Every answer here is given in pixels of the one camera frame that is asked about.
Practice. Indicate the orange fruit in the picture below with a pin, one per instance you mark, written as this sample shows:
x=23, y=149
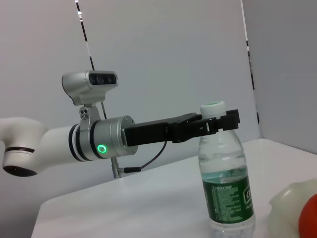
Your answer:
x=309, y=218

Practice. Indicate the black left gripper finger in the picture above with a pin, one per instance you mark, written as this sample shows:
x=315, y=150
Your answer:
x=230, y=121

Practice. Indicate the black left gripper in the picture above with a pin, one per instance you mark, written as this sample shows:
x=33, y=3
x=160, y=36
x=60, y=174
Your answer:
x=148, y=135

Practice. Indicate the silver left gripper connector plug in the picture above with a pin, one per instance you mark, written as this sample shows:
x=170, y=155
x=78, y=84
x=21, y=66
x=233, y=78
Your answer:
x=116, y=169

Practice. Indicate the clear green-label water bottle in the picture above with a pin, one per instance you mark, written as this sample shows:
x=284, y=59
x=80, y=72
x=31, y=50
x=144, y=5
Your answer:
x=223, y=161

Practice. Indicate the pale green glass fruit plate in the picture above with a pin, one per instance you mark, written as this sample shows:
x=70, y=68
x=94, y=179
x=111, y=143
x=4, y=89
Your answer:
x=284, y=205

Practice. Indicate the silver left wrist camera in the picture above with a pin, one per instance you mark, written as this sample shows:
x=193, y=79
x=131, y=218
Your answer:
x=84, y=84

